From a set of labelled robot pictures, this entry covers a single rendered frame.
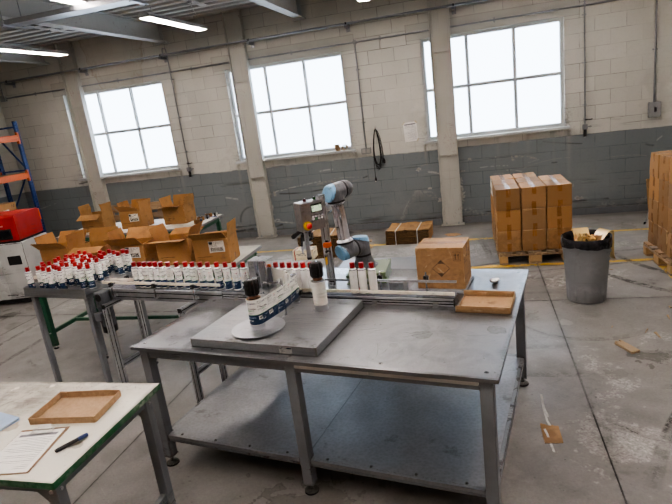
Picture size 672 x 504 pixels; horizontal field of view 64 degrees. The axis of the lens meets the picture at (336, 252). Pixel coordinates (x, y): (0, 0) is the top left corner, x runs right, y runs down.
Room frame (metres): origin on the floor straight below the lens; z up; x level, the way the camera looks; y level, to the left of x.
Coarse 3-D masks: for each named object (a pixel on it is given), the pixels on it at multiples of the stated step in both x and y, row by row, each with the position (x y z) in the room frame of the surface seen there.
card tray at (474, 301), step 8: (464, 296) 3.05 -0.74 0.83; (472, 296) 3.04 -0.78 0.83; (480, 296) 3.02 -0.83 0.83; (488, 296) 3.00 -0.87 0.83; (496, 296) 2.99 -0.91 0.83; (504, 296) 2.97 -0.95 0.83; (512, 296) 2.95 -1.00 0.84; (464, 304) 2.93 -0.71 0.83; (472, 304) 2.91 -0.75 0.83; (480, 304) 2.90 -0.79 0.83; (488, 304) 2.88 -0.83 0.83; (496, 304) 2.86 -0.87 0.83; (504, 304) 2.85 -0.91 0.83; (512, 304) 2.80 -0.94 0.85; (464, 312) 2.82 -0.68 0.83; (472, 312) 2.80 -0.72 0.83; (480, 312) 2.78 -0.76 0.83; (488, 312) 2.76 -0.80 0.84; (496, 312) 2.74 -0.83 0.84; (504, 312) 2.72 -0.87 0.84
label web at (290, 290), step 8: (272, 272) 3.45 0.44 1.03; (280, 272) 3.36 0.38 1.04; (288, 272) 3.28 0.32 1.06; (288, 280) 3.27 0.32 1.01; (296, 280) 3.20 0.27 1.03; (288, 288) 3.08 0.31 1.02; (296, 288) 3.18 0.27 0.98; (288, 296) 3.07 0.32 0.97; (296, 296) 3.17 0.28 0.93; (288, 304) 3.05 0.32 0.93
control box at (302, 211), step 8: (320, 200) 3.43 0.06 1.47; (296, 208) 3.41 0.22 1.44; (304, 208) 3.37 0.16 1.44; (296, 216) 3.42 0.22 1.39; (304, 216) 3.37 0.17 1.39; (296, 224) 3.44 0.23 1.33; (304, 224) 3.36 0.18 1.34; (312, 224) 3.39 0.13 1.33; (320, 224) 3.42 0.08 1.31; (304, 232) 3.37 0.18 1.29
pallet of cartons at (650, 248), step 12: (660, 156) 5.48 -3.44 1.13; (660, 168) 5.47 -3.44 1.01; (660, 180) 5.46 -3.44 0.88; (660, 192) 5.45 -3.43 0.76; (660, 204) 5.46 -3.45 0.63; (648, 216) 5.77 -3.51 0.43; (660, 216) 5.44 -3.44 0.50; (660, 228) 5.42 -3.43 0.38; (648, 240) 5.75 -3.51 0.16; (660, 240) 5.39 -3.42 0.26; (648, 252) 5.68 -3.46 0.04; (660, 252) 5.34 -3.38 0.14; (660, 264) 5.32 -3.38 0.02
